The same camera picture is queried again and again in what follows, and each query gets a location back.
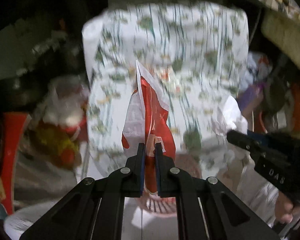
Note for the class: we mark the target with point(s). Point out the pink plastic mesh basket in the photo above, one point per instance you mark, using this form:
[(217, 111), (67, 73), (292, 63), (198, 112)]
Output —
[(165, 205)]

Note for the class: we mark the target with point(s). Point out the red plastic bucket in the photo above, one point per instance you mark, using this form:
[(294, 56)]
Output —
[(70, 135)]

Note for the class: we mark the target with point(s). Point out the stained stone sink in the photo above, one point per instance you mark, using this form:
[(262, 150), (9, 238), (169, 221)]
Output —
[(287, 35)]

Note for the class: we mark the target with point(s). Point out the red and white wrapper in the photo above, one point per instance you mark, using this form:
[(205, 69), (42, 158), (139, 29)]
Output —
[(152, 120)]

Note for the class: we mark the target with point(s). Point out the animal print white cloth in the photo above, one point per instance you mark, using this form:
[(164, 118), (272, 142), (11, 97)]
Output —
[(190, 42)]

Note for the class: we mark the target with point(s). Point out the purple plastic bottle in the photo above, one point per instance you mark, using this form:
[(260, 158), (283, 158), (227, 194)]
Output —
[(250, 97)]

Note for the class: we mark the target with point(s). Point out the white tissue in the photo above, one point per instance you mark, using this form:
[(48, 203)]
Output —
[(230, 120)]

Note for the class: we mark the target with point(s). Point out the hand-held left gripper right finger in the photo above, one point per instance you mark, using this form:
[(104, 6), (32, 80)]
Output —
[(158, 170)]

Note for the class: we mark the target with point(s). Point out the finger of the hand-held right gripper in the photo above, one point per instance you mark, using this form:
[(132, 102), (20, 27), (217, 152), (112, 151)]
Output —
[(242, 141), (257, 136)]

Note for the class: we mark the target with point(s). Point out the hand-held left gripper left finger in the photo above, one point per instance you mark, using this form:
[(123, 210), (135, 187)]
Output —
[(141, 170)]

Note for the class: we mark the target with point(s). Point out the small orange bucket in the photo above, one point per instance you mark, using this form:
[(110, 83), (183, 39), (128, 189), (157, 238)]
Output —
[(263, 122)]

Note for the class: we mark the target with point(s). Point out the white orange plastic bag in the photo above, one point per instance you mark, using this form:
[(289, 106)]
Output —
[(261, 67)]

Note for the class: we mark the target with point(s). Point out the dark kitchen counter slab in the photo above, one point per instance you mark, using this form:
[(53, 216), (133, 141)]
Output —
[(272, 7)]

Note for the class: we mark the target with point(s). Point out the clear white plastic bag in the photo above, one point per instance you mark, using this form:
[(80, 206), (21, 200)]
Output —
[(65, 105)]

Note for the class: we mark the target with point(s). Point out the yellow plastic bag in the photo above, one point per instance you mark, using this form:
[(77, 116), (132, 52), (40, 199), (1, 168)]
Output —
[(52, 142)]

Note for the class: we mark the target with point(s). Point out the person's right hand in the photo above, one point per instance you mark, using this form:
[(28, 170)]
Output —
[(286, 207)]

